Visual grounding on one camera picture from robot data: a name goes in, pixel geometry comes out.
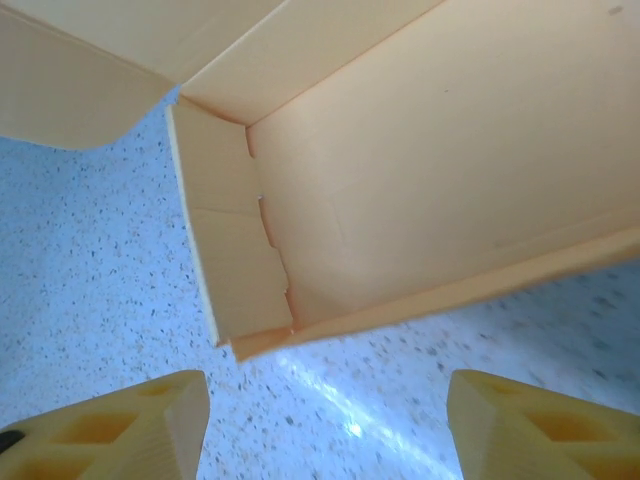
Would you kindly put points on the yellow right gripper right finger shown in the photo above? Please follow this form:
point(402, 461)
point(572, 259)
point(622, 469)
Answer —
point(550, 430)

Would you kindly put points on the yellow paper box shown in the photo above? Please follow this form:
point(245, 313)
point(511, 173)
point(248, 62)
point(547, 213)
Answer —
point(425, 175)

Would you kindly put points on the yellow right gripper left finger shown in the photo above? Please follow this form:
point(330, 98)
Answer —
point(100, 440)

